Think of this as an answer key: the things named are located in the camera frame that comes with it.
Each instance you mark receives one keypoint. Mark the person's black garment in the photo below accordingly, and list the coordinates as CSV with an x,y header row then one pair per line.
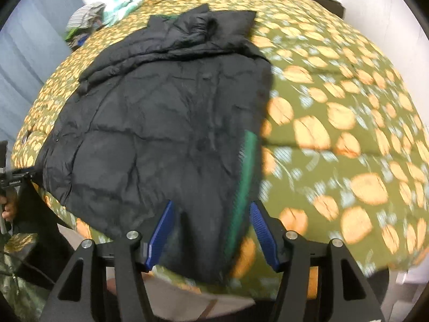
x,y
43,228

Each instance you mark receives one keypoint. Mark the black puffer jacket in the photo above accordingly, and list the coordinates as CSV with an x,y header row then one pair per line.
x,y
150,124

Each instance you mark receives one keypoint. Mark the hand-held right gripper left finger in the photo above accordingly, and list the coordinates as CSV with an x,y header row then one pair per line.
x,y
161,234

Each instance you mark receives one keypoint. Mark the beige bed base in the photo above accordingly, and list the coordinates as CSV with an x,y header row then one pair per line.
x,y
187,298

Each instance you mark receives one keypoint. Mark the blue curtain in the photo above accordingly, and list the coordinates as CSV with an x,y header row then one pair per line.
x,y
26,57

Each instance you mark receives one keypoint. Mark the person's left hand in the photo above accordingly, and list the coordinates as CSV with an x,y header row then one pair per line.
x,y
8,208

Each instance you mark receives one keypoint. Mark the green orange floral duvet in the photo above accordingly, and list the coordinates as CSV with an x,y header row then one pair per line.
x,y
335,157

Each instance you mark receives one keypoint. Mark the pile of clothes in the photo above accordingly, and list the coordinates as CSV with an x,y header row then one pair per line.
x,y
85,16

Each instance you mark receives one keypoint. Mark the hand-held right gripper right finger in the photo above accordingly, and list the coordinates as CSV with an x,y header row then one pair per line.
x,y
264,238

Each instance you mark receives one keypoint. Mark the white wardrobe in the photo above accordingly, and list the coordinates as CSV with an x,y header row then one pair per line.
x,y
385,23

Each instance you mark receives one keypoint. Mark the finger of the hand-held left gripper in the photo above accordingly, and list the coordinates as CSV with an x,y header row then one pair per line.
x,y
26,173

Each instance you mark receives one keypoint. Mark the person's green patterned pants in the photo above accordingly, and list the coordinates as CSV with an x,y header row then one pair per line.
x,y
20,291

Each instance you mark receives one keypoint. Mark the green plaid cloth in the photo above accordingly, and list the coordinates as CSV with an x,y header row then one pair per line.
x,y
124,1

